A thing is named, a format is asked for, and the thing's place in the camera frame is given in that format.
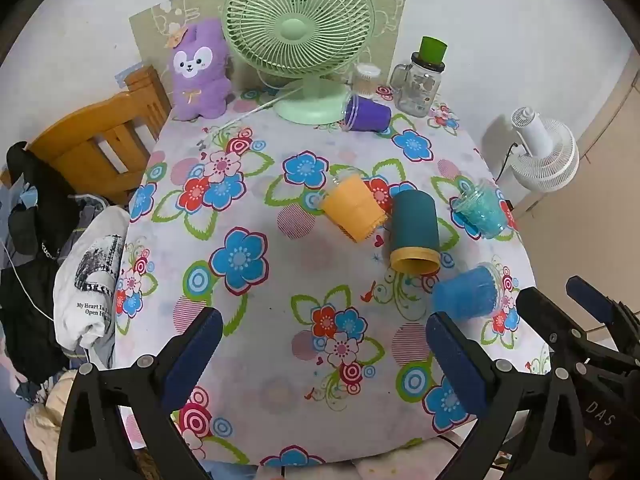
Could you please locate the green desk fan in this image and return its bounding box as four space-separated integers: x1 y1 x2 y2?
221 0 376 125

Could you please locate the cream cloth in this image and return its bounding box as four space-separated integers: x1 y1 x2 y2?
24 370 77 480

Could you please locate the white fan cable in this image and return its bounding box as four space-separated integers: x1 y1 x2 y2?
200 85 306 137

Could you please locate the black fan cable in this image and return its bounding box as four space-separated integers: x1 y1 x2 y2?
492 142 522 181

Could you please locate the clear turquoise textured cup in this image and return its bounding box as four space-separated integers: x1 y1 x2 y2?
450 178 508 240

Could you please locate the floral tablecloth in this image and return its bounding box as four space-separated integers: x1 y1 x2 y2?
114 80 551 468

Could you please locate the small green cup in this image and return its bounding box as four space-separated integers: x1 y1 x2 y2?
418 36 448 67

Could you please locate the clear toothpick jar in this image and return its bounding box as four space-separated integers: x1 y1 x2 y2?
351 63 383 100

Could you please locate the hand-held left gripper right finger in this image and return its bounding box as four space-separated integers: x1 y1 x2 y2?
425 311 587 480

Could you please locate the white printed t-shirt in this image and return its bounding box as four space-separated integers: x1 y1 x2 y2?
53 205 131 366

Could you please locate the pile of clothes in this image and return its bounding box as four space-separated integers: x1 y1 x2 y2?
0 141 108 386

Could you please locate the purple plush bunny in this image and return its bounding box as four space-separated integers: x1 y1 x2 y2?
167 18 233 122

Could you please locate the orange plastic cup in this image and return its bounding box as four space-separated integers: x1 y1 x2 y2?
315 172 387 243

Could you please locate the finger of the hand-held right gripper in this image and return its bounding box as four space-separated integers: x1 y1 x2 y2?
566 275 640 356
516 286 622 367

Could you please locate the white floor fan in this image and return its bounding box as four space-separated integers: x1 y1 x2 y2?
505 106 580 192

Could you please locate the purple plastic cup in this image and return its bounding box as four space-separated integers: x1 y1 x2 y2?
342 94 392 133

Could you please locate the blue textured cup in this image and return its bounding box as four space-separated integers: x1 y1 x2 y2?
431 266 499 320

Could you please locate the wooden chair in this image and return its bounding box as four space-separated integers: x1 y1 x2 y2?
0 65 173 206

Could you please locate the glass mason jar mug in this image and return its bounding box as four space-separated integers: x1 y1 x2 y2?
389 52 446 117

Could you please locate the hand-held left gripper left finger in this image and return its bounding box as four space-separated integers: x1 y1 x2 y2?
56 306 224 480

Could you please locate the teal cup with yellow rim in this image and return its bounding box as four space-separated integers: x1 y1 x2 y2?
389 189 442 276

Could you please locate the thin white cord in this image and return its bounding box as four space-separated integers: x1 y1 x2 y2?
0 240 56 323

